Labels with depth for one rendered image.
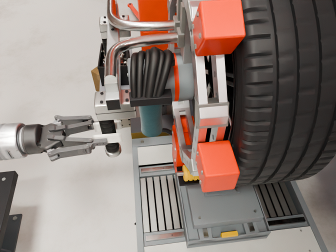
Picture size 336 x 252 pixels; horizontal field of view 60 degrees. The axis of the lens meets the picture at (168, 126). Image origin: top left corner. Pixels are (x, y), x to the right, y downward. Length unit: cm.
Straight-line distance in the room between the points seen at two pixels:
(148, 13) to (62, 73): 126
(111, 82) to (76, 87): 160
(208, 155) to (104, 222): 100
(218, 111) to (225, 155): 10
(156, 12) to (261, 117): 77
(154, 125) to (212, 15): 67
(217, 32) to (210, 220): 91
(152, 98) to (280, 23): 28
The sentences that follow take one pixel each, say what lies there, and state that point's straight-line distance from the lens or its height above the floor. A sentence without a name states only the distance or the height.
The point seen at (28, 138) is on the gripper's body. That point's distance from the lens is 76.
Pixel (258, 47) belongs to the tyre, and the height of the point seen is 109.
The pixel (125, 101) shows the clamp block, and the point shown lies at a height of 95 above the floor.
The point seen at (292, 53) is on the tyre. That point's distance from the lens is 61.
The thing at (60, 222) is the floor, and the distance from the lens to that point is 161.
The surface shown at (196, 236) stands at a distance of 134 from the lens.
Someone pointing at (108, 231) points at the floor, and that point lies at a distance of 153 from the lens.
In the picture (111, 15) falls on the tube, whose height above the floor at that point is 101.
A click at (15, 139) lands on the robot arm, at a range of 77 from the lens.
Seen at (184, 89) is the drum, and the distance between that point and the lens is 81.
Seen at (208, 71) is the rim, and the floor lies 81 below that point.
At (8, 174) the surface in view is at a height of 30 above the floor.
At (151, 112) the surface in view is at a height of 63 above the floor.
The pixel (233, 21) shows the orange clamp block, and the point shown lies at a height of 114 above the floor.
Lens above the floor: 140
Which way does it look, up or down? 49 degrees down
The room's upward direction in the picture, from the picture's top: straight up
